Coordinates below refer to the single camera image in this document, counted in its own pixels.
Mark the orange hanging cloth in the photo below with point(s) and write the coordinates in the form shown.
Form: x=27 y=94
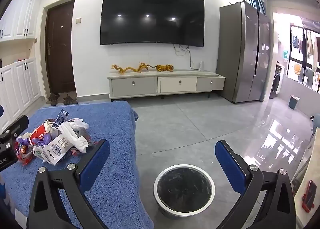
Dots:
x=297 y=69

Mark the red phone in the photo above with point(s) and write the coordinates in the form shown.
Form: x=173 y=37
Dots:
x=309 y=195

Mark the grey washing machine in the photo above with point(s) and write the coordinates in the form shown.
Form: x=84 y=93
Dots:
x=276 y=81

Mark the white printed paper bag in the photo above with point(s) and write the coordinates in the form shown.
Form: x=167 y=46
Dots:
x=56 y=149

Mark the brown shoe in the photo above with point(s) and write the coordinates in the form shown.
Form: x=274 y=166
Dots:
x=50 y=97
x=74 y=100
x=56 y=99
x=67 y=99

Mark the white router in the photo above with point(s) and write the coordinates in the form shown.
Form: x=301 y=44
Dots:
x=201 y=66

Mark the blue fluffy mat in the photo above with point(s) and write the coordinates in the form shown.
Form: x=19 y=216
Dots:
x=112 y=124

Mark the white side table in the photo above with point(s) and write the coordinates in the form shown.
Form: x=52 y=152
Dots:
x=305 y=166

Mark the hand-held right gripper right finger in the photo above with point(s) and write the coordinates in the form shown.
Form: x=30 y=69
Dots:
x=230 y=166

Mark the dark hanging garment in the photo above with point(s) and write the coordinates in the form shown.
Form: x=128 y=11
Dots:
x=304 y=49

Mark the blue hanging garment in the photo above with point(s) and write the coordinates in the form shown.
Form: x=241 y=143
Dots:
x=296 y=41

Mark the white base cabinet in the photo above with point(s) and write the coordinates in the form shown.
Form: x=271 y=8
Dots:
x=22 y=86

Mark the small red wrapper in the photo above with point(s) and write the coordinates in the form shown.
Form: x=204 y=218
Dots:
x=75 y=152

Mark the white carton box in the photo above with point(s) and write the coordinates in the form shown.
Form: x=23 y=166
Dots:
x=54 y=131

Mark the dark brown entrance door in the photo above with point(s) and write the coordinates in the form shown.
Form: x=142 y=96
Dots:
x=60 y=51

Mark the golden tiger figurine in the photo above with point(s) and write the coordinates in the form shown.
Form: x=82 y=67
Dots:
x=163 y=68

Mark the blue and white small packet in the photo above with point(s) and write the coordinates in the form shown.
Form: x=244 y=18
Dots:
x=61 y=117

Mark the blue curtain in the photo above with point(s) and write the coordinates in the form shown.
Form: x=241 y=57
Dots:
x=257 y=1

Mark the small blue waste bin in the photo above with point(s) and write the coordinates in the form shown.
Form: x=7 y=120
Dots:
x=294 y=102

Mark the white hanging garment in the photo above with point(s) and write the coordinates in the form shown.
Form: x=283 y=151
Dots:
x=311 y=44

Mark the grey cloth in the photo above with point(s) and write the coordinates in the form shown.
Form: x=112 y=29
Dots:
x=84 y=134

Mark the white wall cabinet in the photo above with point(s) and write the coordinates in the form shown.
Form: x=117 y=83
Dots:
x=22 y=16

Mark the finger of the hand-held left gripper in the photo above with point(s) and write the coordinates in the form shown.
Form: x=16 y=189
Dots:
x=1 y=110
x=16 y=124

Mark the silver refrigerator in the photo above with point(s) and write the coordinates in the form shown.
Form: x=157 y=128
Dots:
x=237 y=51

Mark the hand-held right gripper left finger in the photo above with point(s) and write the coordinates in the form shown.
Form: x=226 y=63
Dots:
x=95 y=165

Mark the white television cabinet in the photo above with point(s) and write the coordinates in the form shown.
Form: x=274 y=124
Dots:
x=135 y=86

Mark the golden dragon figurine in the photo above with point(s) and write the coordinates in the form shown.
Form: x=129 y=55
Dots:
x=130 y=69

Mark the black wall television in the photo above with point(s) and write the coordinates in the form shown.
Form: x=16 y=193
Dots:
x=152 y=16

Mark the balcony window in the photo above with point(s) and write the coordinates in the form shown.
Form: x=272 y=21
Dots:
x=308 y=76

